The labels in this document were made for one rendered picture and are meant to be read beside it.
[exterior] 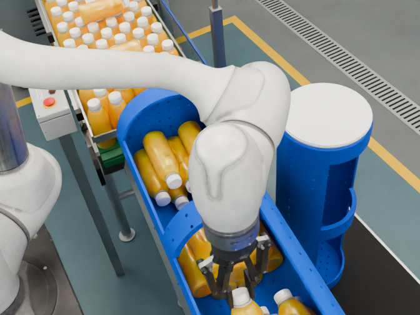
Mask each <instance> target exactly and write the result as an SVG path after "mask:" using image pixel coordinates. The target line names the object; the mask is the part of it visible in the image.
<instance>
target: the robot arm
mask: <svg viewBox="0 0 420 315"><path fill-rule="evenodd" d="M11 85H12V86H18V87H22V88H31V89H47V90H76V89H127V88H158V89H167V90H170V91H174V92H176V93H178V94H181V95H182V96H184V97H186V98H188V99H189V100H190V101H191V102H192V103H193V104H194V105H195V106H196V108H197V110H198V113H199V117H200V121H201V122H203V123H204V124H205V125H206V126H207V127H206V128H205V129H203V130H202V131H201V132H200V133H199V134H198V135H197V137H196V139H195V141H194V143H193V145H192V148H191V152H190V156H189V165H188V173H189V184H190V188H191V194H192V198H193V201H194V204H195V207H196V209H197V211H198V213H199V214H200V215H201V221H202V225H203V228H204V234H205V236H206V238H207V240H208V241H209V242H210V243H211V252H210V257H208V258H207V259H205V260H204V259H198V260H197V261H196V262H197V265H198V266H199V269H200V271H201V273H202V274H203V275H205V278H206V282H207V285H208V286H209V288H210V291H211V293H212V295H213V296H214V295H216V294H218V292H219V294H220V296H221V298H222V299H225V300H226V302H227V304H228V306H229V308H230V309H232V308H234V305H233V293H232V290H231V288H230V286H229V280H230V275H231V272H233V268H234V265H235V264H237V263H241V262H243V261H244V263H245V265H246V267H247V269H245V270H243V271H244V280H245V285H246V288H247V289H248V291H249V294H250V297H251V299H255V298H256V296H255V289H254V286H255V285H257V284H258V282H259V281H260V280H261V279H260V278H259V276H258V275H259V274H260V273H262V274H264V273H266V272H267V271H268V254H269V248H270V247H271V245H272V242H271V240H270V238H269V236H268V235H267V233H266V232H262V233H261V234H260V235H259V237H257V236H258V234H259V208H260V206H261V203H262V200H263V196H264V195H265V192H266V185H267V181H268V175H269V170H270V167H271V162H272V159H273V156H274V153H275V151H276V149H277V147H278V146H279V144H280V142H281V139H282V137H283V134H284V131H285V128H286V124H287V121H288V116H289V110H290V105H291V90H290V86H289V82H288V79H287V77H286V75H285V74H284V73H283V71H282V70H281V69H279V68H278V67H277V66H275V65H274V64H272V63H270V62H265V61H257V62H252V63H249V64H246V65H244V66H242V67H236V66H233V65H230V66H228V67H223V68H214V67H209V66H207V65H204V64H201V63H199V62H196V61H193V60H190V59H187V58H184V57H180V56H175V55H171V54H163V53H156V52H140V51H118V50H107V49H84V48H73V47H55V46H45V45H40V44H34V43H31V42H26V41H22V40H20V39H17V38H15V37H12V36H10V35H8V34H6V33H5V32H2V31H0V315H35V313H34V311H33V305H32V301H31V293H30V288H29V281H28V272H29V265H28V263H27V262H26V261H22V259H23V256H24V252H25V250H26V247H27V245H28V244H29V242H30V241H31V239H32V238H33V237H34V236H35V235H36V233H37V232H38V231H39V229H40V228H41V226H42V225H43V223H44V222H45V220H46V219H47V217H48V216H49V213H50V212H51V210H52V208H53V207H54V205H55V203H56V201H57V199H58V197H59V194H60V191H61V186H62V172H61V167H60V165H59V163H58V162H57V160H56V159H55V158H54V156H52V155H51V154H50V153H49V152H47V151H46V150H44V149H42V148H40V147H35V146H33V145H32V144H29V143H28V142H26V139H25V136H24V132H23V127H22V124H21V120H20V117H19V113H18V109H17V106H16V102H15V98H14V94H13V90H12V87H11ZM255 249H256V265H253V262H252V261H251V258H250V255H251V254H252V252H253V251H254V250H255ZM214 263H215V264H218V265H219V269H218V274H217V278H215V279H214V276H213V273H212V272H213V264H214ZM215 280H216V281H215Z"/></svg>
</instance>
